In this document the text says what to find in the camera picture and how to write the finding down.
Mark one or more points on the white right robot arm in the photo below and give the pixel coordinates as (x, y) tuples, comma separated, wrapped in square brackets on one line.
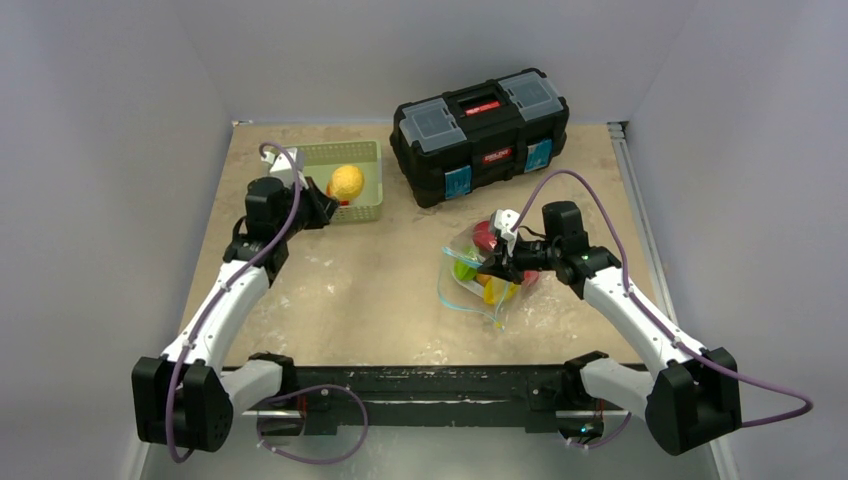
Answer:
[(683, 402)]

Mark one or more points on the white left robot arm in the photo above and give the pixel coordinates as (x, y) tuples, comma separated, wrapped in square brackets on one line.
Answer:
[(183, 398)]

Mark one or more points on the clear zip top bag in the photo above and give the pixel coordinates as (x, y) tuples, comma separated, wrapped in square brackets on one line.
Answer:
[(466, 297)]

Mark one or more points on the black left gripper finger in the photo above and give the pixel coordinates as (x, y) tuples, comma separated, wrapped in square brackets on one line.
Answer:
[(323, 209), (310, 187)]

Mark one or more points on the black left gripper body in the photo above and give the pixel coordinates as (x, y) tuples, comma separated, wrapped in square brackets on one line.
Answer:
[(305, 207)]

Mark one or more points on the green perforated plastic basket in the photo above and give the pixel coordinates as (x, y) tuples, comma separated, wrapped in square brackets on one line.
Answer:
[(323, 158)]

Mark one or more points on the black plastic toolbox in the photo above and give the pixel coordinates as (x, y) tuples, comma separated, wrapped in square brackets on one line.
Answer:
[(450, 145)]

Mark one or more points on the yellow fake pear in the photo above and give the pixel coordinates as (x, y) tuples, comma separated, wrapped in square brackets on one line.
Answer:
[(347, 181)]

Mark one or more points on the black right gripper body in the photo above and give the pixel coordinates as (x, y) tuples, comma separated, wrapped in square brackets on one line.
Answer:
[(506, 261)]

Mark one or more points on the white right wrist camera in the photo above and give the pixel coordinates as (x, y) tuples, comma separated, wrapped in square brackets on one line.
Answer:
[(503, 224)]

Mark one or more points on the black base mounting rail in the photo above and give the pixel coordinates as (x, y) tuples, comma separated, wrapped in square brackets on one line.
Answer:
[(529, 397)]

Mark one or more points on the red fake tomato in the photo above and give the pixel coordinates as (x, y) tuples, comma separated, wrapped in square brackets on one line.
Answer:
[(530, 279)]

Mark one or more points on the red fake apple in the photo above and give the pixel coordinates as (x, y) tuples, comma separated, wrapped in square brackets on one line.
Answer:
[(483, 239)]

